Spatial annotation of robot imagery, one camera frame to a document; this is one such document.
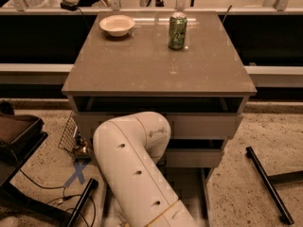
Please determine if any top drawer front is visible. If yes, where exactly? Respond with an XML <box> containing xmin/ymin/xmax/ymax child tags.
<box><xmin>73</xmin><ymin>113</ymin><xmax>242</xmax><ymax>139</ymax></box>

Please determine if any open bottom drawer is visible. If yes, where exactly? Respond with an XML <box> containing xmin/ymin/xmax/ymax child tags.
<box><xmin>100</xmin><ymin>167</ymin><xmax>213</xmax><ymax>227</ymax></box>

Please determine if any metal railing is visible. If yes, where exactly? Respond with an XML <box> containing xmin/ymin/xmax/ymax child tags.
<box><xmin>0</xmin><ymin>0</ymin><xmax>303</xmax><ymax>16</ymax></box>

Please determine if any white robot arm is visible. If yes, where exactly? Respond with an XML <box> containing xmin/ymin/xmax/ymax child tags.
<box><xmin>93</xmin><ymin>112</ymin><xmax>198</xmax><ymax>227</ymax></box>

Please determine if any green soda can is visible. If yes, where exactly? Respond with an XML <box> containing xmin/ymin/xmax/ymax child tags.
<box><xmin>169</xmin><ymin>12</ymin><xmax>187</xmax><ymax>50</ymax></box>

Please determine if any dark tray on stand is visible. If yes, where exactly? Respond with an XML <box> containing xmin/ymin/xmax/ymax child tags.
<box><xmin>0</xmin><ymin>113</ymin><xmax>44</xmax><ymax>162</ymax></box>

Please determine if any grey drawer cabinet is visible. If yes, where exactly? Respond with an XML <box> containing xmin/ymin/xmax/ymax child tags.
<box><xmin>62</xmin><ymin>11</ymin><xmax>257</xmax><ymax>157</ymax></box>

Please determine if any middle drawer front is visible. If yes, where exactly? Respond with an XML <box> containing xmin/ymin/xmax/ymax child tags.
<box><xmin>89</xmin><ymin>148</ymin><xmax>224</xmax><ymax>168</ymax></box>

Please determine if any black floor cable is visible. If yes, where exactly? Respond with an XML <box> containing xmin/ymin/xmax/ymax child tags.
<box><xmin>12</xmin><ymin>151</ymin><xmax>97</xmax><ymax>227</ymax></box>

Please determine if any black stand leg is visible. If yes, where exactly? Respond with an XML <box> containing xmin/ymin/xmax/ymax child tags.
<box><xmin>65</xmin><ymin>178</ymin><xmax>98</xmax><ymax>227</ymax></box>
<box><xmin>246</xmin><ymin>147</ymin><xmax>294</xmax><ymax>225</ymax></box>

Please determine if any wire mesh basket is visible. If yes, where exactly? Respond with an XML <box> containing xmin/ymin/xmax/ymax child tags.
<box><xmin>58</xmin><ymin>114</ymin><xmax>78</xmax><ymax>157</ymax></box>

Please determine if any white paper bowl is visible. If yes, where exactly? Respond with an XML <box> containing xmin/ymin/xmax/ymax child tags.
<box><xmin>99</xmin><ymin>15</ymin><xmax>134</xmax><ymax>37</ymax></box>

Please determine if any black stand leg right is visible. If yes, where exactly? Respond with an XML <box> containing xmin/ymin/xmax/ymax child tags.
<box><xmin>246</xmin><ymin>147</ymin><xmax>294</xmax><ymax>225</ymax></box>

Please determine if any black power adapter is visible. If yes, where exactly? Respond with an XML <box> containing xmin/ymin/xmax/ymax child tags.
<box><xmin>61</xmin><ymin>1</ymin><xmax>78</xmax><ymax>11</ymax></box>

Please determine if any blue tape cross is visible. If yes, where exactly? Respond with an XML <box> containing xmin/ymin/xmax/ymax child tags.
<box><xmin>64</xmin><ymin>161</ymin><xmax>89</xmax><ymax>187</ymax></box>

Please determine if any black stand leg left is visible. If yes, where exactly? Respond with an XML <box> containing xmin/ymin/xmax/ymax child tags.
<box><xmin>65</xmin><ymin>178</ymin><xmax>98</xmax><ymax>227</ymax></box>

